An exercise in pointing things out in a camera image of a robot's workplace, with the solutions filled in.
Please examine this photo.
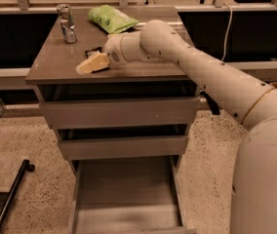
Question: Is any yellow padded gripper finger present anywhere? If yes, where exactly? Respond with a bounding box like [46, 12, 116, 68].
[76, 52, 109, 75]

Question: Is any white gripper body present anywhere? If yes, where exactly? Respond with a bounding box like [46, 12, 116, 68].
[103, 31, 145, 63]

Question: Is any black rxbar chocolate wrapper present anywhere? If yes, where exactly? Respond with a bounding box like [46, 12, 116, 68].
[85, 47, 101, 59]

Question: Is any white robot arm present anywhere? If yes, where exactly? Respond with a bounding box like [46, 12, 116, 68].
[102, 19, 277, 234]

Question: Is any grey drawer cabinet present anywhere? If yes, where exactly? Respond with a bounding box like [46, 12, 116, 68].
[25, 6, 209, 168]

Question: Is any grey top drawer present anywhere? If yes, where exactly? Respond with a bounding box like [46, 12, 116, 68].
[40, 97, 199, 130]

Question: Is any grey middle drawer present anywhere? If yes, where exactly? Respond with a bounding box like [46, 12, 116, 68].
[59, 136, 188, 160]

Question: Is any grey open bottom drawer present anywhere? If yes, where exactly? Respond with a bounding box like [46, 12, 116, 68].
[68, 156, 197, 234]

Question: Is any green chip bag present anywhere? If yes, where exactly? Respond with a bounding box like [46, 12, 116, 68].
[88, 5, 139, 34]

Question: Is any silver drink can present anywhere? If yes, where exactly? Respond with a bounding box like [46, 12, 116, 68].
[57, 4, 77, 44]

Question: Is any black metal stand leg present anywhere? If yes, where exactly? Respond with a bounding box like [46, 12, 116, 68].
[0, 159, 35, 229]

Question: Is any white power cable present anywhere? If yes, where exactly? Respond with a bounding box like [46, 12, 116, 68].
[220, 3, 233, 62]

